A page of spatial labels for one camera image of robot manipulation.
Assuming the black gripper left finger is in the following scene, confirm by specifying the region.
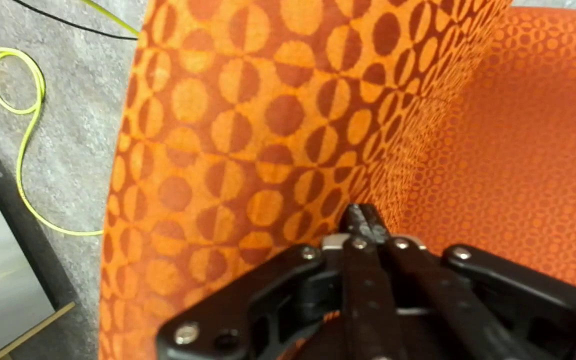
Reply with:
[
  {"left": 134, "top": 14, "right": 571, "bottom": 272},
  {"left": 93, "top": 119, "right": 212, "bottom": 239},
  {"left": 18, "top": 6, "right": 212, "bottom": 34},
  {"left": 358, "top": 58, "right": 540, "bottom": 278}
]
[{"left": 156, "top": 201, "right": 398, "bottom": 360}]

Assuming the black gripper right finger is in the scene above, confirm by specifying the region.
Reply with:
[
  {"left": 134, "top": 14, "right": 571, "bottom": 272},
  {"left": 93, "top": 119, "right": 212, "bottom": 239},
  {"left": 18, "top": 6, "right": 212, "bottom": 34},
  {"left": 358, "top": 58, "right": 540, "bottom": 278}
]
[{"left": 366, "top": 201, "right": 576, "bottom": 360}]

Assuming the orange fabric office chair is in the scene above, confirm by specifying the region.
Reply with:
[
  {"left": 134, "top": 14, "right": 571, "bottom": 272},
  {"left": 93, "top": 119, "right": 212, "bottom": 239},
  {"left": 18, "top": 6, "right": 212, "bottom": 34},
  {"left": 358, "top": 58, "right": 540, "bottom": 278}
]
[{"left": 95, "top": 0, "right": 576, "bottom": 360}]

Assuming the yellow floor cable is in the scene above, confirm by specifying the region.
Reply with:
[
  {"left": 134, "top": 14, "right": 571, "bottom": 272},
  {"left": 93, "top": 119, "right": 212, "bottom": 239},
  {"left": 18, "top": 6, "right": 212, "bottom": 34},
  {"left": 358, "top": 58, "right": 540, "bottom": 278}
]
[{"left": 0, "top": 0, "right": 142, "bottom": 239}]

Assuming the thin black floor cable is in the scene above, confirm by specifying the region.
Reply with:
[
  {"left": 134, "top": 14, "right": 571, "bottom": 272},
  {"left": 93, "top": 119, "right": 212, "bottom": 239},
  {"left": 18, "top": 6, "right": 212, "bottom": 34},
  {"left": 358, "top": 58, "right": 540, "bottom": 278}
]
[{"left": 11, "top": 0, "right": 140, "bottom": 43}]

